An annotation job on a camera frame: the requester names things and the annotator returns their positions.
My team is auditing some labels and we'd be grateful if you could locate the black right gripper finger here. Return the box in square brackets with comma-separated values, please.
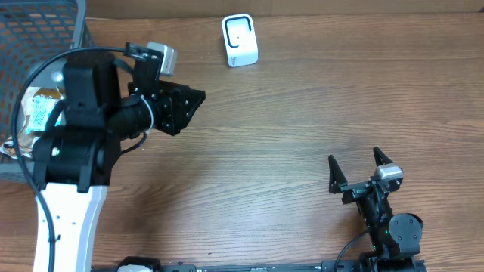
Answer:
[373, 147, 393, 166]
[328, 155, 348, 194]

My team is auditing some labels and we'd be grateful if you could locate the teal snack packet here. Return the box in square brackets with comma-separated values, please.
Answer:
[26, 95, 60, 134]

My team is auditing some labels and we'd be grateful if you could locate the brown snack bag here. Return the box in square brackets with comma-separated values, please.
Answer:
[17, 87, 64, 159]

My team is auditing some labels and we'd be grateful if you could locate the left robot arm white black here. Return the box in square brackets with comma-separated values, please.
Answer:
[33, 48, 206, 271]

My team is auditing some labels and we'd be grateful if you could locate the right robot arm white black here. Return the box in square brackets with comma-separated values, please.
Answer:
[324, 147, 426, 272]

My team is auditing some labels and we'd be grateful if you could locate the white barcode scanner stand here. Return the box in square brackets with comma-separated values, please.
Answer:
[221, 14, 259, 68]

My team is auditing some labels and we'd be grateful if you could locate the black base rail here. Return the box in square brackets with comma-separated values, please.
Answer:
[91, 261, 427, 272]

